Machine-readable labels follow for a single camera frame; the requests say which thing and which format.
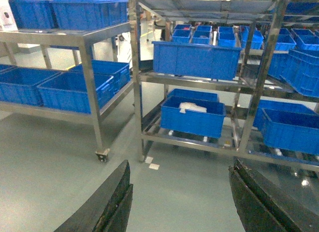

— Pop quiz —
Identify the blue crate with white bag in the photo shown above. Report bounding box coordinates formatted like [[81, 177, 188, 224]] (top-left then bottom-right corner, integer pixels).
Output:
[[160, 96, 226, 138]]

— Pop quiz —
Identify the white plastic bag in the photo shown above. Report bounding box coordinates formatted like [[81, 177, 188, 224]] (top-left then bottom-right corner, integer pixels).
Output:
[[179, 102, 207, 114]]

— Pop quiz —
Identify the long blue shelf crate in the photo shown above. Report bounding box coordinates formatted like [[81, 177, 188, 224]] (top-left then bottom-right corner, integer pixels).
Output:
[[153, 41, 241, 80]]

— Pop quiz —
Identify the blue crate on cart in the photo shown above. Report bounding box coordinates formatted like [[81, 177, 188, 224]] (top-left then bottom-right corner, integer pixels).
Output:
[[0, 67, 61, 106], [37, 72, 115, 114]]

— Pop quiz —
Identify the steel wheeled cart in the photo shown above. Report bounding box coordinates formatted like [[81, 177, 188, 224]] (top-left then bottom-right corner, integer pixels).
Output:
[[0, 22, 133, 163]]

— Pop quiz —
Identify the steel shelf rack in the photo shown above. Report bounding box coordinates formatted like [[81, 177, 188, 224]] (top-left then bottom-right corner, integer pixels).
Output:
[[129, 0, 319, 172]]

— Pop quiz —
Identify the top blue cart crate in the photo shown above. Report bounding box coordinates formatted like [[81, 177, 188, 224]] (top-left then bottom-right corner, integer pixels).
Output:
[[50, 0, 128, 31]]

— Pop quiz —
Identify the lower right shelf crate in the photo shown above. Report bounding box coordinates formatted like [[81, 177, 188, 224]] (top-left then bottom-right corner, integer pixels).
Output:
[[261, 108, 319, 155]]

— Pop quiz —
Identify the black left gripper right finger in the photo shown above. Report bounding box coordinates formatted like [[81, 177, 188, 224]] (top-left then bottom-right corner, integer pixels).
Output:
[[229, 159, 319, 232]]

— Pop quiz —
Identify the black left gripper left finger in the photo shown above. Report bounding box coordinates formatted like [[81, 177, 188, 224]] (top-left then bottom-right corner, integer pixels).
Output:
[[56, 160, 133, 232]]

